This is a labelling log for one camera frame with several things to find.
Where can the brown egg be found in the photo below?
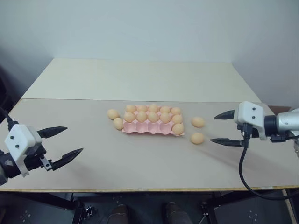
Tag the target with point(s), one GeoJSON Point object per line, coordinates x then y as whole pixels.
{"type": "Point", "coordinates": [141, 116]}
{"type": "Point", "coordinates": [129, 116]}
{"type": "Point", "coordinates": [118, 123]}
{"type": "Point", "coordinates": [164, 117]}
{"type": "Point", "coordinates": [175, 111]}
{"type": "Point", "coordinates": [178, 128]}
{"type": "Point", "coordinates": [113, 114]}
{"type": "Point", "coordinates": [165, 109]}
{"type": "Point", "coordinates": [142, 108]}
{"type": "Point", "coordinates": [153, 108]}
{"type": "Point", "coordinates": [152, 117]}
{"type": "Point", "coordinates": [130, 108]}
{"type": "Point", "coordinates": [197, 138]}
{"type": "Point", "coordinates": [198, 122]}
{"type": "Point", "coordinates": [177, 119]}

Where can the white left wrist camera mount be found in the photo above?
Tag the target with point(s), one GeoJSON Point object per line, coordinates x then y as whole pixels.
{"type": "Point", "coordinates": [19, 137]}

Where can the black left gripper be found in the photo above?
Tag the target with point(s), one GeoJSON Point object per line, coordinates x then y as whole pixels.
{"type": "Point", "coordinates": [33, 158]}

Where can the pink egg tray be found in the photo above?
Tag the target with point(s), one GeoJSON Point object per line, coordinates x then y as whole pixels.
{"type": "Point", "coordinates": [144, 128]}

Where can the brown cardboard box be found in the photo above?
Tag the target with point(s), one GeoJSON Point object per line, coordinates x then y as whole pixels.
{"type": "Point", "coordinates": [281, 109]}

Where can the dark rounded shape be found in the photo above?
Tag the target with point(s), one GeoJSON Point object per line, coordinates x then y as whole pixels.
{"type": "Point", "coordinates": [119, 214]}

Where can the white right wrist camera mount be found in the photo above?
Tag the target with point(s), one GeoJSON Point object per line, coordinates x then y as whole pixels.
{"type": "Point", "coordinates": [250, 113]}

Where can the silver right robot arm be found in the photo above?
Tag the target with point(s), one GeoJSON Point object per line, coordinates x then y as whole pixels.
{"type": "Point", "coordinates": [286, 121]}

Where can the black metal table frame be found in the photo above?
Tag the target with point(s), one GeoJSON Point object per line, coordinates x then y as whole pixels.
{"type": "Point", "coordinates": [58, 201]}

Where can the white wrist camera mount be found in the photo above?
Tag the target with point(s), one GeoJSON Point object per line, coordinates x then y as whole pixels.
{"type": "Point", "coordinates": [250, 113]}
{"type": "Point", "coordinates": [19, 137]}

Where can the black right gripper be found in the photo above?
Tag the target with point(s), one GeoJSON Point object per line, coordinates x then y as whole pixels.
{"type": "Point", "coordinates": [250, 131]}

